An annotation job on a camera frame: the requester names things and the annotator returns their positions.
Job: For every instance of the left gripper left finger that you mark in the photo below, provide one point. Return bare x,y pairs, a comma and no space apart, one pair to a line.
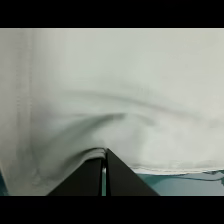
83,181

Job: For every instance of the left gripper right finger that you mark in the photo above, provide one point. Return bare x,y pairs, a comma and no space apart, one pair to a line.
126,181

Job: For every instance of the white T-shirt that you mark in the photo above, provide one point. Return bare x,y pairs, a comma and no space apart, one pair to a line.
110,86

